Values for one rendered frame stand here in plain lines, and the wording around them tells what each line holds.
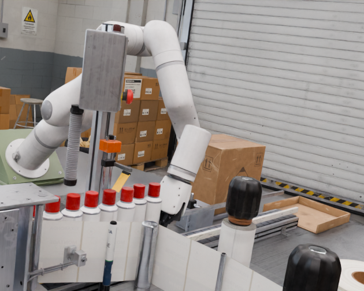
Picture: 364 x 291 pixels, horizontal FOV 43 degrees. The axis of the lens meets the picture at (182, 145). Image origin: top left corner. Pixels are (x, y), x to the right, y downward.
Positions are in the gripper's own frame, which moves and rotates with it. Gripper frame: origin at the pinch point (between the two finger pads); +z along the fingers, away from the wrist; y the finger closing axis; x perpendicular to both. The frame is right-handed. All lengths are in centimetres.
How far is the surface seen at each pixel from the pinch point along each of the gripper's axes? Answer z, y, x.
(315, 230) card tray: -16, 11, 77
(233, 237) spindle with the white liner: -7.3, 29.6, -8.5
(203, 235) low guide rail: -1.9, 4.3, 15.2
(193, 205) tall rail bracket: -9.0, -7.7, 20.9
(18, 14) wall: -160, -600, 213
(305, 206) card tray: -25, -8, 102
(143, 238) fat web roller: -0.1, 19.3, -26.7
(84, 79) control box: -29, -4, -41
